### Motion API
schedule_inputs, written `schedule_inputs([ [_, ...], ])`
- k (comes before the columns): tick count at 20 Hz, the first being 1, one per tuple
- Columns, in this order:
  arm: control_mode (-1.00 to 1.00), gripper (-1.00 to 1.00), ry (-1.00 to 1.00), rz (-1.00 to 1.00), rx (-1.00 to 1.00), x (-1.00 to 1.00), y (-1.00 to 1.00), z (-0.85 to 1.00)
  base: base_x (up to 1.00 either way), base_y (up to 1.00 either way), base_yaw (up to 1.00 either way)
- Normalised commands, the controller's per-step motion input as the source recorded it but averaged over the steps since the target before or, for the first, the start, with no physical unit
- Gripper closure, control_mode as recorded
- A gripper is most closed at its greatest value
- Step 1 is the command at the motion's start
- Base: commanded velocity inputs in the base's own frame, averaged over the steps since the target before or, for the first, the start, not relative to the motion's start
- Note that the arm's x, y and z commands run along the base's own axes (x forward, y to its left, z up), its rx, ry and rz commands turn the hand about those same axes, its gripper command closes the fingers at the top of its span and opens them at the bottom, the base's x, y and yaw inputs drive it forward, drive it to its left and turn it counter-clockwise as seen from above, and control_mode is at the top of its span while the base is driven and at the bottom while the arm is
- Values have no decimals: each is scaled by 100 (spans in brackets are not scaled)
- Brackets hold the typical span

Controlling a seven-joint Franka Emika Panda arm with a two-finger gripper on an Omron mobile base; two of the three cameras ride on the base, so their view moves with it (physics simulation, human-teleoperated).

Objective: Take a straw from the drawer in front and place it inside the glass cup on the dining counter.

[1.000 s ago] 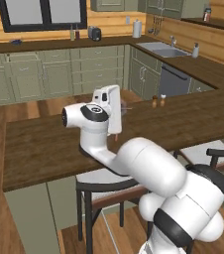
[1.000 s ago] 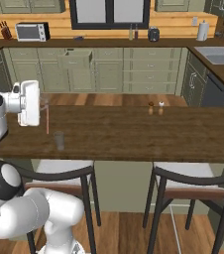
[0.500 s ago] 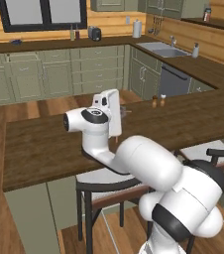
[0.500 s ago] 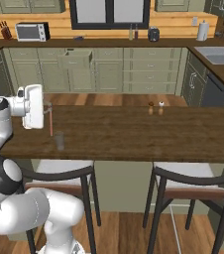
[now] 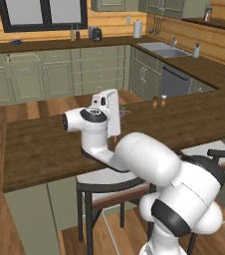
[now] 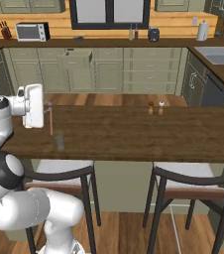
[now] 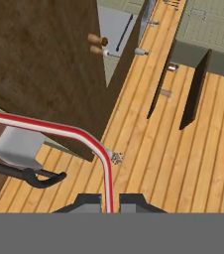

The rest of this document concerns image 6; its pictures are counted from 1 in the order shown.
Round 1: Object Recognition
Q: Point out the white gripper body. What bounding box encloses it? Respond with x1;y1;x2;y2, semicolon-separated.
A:
22;82;46;130

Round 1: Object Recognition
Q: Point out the clear glass cup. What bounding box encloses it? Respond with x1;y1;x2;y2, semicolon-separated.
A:
53;130;65;152

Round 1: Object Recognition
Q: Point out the open green drawer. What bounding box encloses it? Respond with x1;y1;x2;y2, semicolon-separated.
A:
56;49;94;70

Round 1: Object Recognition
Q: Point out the black stool with white seat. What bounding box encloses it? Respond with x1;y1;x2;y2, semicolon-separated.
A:
142;161;224;254
22;160;102;254

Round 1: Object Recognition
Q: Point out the white toaster oven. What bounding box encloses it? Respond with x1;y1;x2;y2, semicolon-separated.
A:
14;21;52;43

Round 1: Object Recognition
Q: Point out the wooden knife block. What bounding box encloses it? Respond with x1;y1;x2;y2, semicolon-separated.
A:
0;21;14;41

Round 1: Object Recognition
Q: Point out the green lower cupboard run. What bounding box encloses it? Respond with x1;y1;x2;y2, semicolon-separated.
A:
2;47;188;94

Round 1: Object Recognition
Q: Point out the wooden pepper shaker dark top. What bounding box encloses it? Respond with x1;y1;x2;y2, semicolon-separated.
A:
147;101;156;116

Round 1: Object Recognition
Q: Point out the clear oil bottle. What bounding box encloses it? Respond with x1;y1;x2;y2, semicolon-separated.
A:
128;23;134;42

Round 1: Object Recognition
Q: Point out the black framed window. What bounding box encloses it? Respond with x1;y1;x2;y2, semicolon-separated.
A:
68;0;151;31

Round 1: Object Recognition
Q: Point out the dark bottle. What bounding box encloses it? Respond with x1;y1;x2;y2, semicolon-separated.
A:
134;23;140;42

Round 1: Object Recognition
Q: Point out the wooden salt shaker white top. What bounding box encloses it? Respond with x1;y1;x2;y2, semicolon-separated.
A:
158;101;166;116

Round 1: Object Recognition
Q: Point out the green side cupboard run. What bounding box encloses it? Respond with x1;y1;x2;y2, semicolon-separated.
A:
180;49;212;107

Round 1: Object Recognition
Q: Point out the green upper cupboard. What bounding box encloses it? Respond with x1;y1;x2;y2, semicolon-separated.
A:
155;0;190;13

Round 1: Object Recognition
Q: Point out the black dishwasher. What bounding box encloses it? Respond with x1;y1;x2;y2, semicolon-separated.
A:
200;71;224;109

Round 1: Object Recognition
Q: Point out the white paper towel roll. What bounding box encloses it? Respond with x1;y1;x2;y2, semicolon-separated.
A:
195;20;210;43

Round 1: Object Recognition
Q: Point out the steel sink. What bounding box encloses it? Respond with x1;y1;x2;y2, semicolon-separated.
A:
193;46;224;65

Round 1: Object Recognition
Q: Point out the rail with hanging tools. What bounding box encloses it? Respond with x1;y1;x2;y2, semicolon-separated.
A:
215;17;224;39

